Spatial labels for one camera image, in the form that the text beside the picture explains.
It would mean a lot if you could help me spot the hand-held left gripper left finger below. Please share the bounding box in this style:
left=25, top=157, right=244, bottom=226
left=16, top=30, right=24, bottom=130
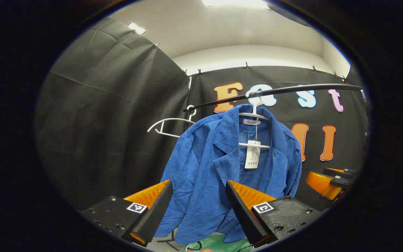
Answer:
left=79, top=180, right=174, bottom=247

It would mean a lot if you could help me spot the ceiling light panel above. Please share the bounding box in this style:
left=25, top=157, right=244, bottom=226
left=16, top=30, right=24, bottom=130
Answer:
left=201, top=0, right=269, bottom=8
left=128, top=23, right=147, bottom=35

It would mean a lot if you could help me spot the white paper garment tag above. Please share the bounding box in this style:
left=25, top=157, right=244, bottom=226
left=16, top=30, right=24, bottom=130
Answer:
left=245, top=140, right=261, bottom=169

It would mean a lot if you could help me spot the black clothes rack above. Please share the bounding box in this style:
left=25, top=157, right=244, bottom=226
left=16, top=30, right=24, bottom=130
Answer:
left=157, top=83, right=368, bottom=251

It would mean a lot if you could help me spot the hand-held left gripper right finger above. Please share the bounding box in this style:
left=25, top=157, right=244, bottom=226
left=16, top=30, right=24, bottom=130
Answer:
left=225, top=180, right=330, bottom=248

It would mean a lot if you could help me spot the green laundry hamper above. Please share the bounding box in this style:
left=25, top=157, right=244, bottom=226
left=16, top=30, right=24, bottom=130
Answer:
left=179, top=234, right=254, bottom=252

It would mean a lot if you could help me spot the blue corduroy jacket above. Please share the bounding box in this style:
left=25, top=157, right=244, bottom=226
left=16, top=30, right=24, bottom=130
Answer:
left=154, top=104, right=303, bottom=245

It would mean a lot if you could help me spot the white clothes hanger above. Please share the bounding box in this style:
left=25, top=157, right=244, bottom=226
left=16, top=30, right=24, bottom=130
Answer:
left=238, top=90, right=272, bottom=149
left=147, top=105, right=197, bottom=139

